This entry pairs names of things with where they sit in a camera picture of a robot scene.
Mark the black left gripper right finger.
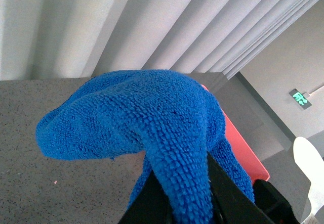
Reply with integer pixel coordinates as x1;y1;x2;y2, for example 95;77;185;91
208;154;273;224

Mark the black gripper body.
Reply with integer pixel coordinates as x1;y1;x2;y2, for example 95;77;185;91
253;180;299;224

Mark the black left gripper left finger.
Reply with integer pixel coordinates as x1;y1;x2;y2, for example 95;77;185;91
119;172;173;224

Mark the blue microfiber cloth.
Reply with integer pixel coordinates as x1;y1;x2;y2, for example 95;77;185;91
35;70;255;223

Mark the pink plastic bin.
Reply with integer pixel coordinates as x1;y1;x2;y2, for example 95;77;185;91
201;84;270;184

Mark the white rounded object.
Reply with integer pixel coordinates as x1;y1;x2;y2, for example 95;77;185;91
293;137;323;223

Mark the green exit sign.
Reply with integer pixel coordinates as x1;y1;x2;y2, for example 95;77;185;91
289;89;312;110

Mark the white pleated curtain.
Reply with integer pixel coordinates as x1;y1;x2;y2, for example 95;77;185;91
1;0;319;81

